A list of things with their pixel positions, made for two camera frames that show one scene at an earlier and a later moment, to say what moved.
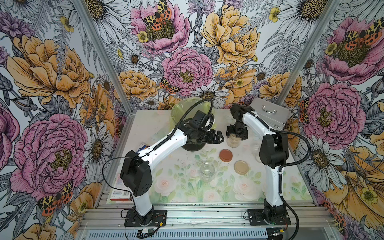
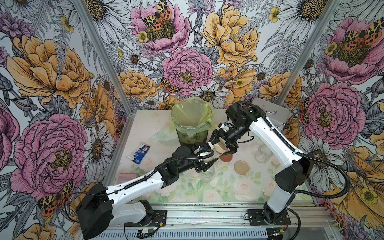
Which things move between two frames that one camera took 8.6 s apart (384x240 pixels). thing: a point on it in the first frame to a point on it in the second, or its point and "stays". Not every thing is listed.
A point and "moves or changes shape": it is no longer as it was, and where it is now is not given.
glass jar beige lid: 233,141 moves or changes shape
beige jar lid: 241,167 stays
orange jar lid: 225,155 stays
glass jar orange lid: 207,171 stays
